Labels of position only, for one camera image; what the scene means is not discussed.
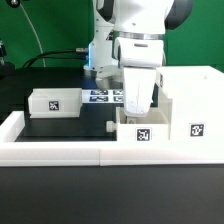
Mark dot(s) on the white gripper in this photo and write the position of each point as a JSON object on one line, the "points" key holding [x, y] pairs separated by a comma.
{"points": [[138, 87]]}

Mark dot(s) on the white drawer tray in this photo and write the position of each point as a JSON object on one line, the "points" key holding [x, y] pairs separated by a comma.
{"points": [[152, 128], [55, 103]]}

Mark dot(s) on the white drawer cabinet box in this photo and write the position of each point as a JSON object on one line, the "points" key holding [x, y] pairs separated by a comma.
{"points": [[192, 100]]}

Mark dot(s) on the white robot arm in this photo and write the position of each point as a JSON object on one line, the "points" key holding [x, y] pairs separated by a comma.
{"points": [[128, 43]]}

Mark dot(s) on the fiducial marker sheet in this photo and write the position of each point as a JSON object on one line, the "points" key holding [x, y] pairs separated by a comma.
{"points": [[102, 96]]}

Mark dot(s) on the black stand at left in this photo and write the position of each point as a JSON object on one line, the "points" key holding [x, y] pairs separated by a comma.
{"points": [[6, 68]]}

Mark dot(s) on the white U-shaped foam fence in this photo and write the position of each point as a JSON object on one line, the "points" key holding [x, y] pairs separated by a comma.
{"points": [[15, 153]]}

